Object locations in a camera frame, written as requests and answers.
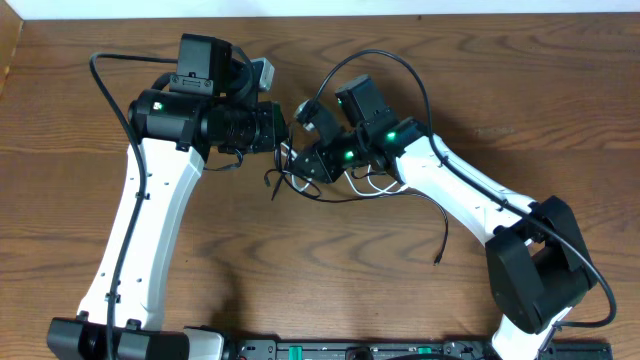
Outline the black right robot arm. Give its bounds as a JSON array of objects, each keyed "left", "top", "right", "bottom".
[{"left": 290, "top": 75, "right": 596, "bottom": 359}]

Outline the black left camera cable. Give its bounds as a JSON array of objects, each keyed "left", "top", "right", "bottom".
[{"left": 88, "top": 47, "right": 256, "bottom": 360}]

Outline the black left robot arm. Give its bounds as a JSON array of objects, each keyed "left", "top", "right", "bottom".
[{"left": 47, "top": 34, "right": 287, "bottom": 359}]

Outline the brown cardboard panel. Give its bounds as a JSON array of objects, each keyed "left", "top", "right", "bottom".
[{"left": 0, "top": 0, "right": 24, "bottom": 91}]

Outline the black camera cable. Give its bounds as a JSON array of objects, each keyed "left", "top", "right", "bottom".
[
  {"left": 88, "top": 47, "right": 256, "bottom": 360},
  {"left": 309, "top": 48, "right": 619, "bottom": 330}
]

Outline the black usb cable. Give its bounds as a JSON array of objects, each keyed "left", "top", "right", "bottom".
[{"left": 263, "top": 122, "right": 450, "bottom": 266}]

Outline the white usb cable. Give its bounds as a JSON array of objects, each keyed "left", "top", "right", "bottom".
[{"left": 279, "top": 142, "right": 409, "bottom": 197}]

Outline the black right camera cable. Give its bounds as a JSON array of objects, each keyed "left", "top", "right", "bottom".
[{"left": 309, "top": 48, "right": 619, "bottom": 330}]

